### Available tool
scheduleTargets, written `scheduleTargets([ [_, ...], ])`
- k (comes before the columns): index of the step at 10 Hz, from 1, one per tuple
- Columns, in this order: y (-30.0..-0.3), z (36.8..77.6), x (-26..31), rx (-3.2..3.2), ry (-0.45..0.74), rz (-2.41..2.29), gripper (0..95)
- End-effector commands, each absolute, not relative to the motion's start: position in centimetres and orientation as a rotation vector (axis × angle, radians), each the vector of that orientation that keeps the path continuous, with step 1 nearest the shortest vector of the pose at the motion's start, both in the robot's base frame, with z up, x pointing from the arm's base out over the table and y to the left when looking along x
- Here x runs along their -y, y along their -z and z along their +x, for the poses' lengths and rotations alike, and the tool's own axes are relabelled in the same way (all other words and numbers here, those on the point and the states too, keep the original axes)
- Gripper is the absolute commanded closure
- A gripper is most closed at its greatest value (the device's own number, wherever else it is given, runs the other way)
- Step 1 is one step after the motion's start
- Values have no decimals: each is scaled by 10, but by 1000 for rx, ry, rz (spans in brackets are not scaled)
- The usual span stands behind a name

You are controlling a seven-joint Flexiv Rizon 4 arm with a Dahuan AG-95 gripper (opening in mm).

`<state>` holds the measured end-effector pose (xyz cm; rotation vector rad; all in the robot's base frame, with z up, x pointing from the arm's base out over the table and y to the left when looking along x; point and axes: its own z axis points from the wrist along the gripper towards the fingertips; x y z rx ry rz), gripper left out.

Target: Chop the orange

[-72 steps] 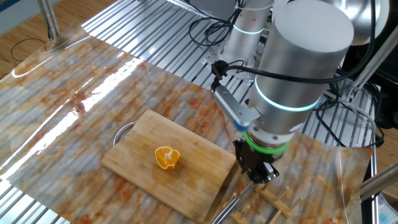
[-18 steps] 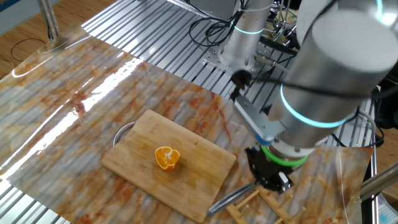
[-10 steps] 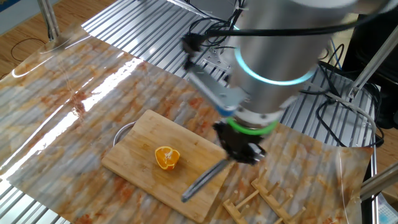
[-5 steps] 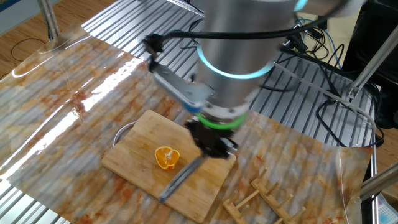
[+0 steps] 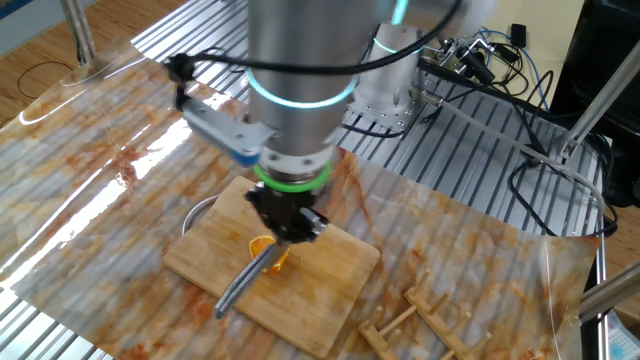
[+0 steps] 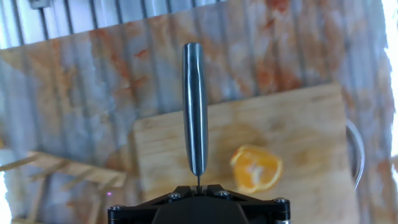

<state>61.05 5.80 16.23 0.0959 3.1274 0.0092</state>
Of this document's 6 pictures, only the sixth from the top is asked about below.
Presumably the steel cleaver knife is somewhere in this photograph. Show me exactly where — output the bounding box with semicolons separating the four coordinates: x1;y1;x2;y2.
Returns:
182;42;210;187

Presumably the cut orange piece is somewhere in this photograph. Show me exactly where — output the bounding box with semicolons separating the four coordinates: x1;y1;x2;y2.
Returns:
229;144;284;194

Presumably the wooden cutting board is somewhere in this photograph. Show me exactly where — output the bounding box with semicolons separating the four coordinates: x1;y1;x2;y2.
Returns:
132;83;365;224

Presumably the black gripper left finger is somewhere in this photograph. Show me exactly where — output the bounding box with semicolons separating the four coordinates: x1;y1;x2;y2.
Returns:
108;185;198;224

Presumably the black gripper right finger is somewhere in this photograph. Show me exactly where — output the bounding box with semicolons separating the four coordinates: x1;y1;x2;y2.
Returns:
201;184;292;224

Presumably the wooden peg rack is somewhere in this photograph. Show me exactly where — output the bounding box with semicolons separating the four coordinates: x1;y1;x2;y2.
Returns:
0;151;127;224

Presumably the marble pattern plastic mat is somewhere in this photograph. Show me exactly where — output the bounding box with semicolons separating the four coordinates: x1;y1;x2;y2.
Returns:
0;0;398;224

